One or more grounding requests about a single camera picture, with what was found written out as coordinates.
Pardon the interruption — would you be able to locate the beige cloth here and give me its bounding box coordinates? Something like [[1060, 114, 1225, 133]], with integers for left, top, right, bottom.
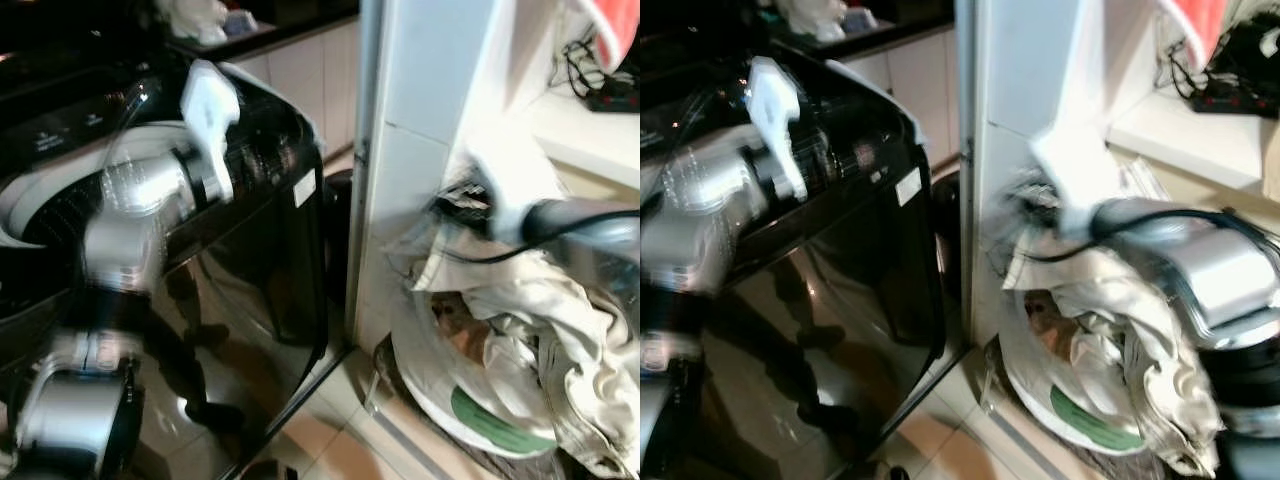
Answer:
[[1003, 235, 1227, 479], [398, 228, 641, 479]]

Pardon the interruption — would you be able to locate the black top-load washing machine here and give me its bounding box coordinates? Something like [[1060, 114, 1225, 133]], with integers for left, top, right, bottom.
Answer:
[[640, 55, 951, 480], [0, 55, 332, 480]]

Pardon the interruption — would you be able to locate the white shelf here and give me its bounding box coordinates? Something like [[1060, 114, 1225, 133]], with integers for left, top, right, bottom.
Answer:
[[500, 85, 641, 191], [1105, 85, 1280, 196]]

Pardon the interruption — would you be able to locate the white cabinet with dark counter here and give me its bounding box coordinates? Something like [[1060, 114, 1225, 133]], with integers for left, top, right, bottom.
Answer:
[[165, 10, 361, 161], [770, 10, 959, 166]]

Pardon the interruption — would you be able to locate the white laundry basket green label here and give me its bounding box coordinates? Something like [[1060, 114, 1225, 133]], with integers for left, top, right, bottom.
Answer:
[[992, 270, 1153, 457], [384, 262, 561, 461]]

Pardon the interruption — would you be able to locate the black power strip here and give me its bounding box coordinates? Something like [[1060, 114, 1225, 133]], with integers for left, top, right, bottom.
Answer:
[[584, 84, 641, 113], [1188, 84, 1280, 119]]

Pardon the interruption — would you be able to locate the red plastic object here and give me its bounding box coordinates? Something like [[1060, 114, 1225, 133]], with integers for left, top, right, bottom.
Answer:
[[1158, 0, 1243, 73], [584, 0, 641, 73]]

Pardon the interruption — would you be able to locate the white crumpled cloth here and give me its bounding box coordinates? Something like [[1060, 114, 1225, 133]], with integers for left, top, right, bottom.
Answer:
[[778, 0, 851, 43], [158, 0, 233, 47]]

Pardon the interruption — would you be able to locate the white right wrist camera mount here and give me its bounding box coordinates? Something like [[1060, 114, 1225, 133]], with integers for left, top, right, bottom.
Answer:
[[466, 125, 563, 244], [1030, 120, 1123, 243]]

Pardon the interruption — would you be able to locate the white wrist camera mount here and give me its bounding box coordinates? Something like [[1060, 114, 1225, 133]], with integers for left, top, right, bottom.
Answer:
[[745, 56, 808, 202], [466, 125, 563, 244], [182, 59, 242, 203], [1030, 120, 1123, 243]]

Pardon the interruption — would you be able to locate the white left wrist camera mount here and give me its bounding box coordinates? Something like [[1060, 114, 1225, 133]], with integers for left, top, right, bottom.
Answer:
[[182, 59, 242, 203], [745, 56, 808, 202]]

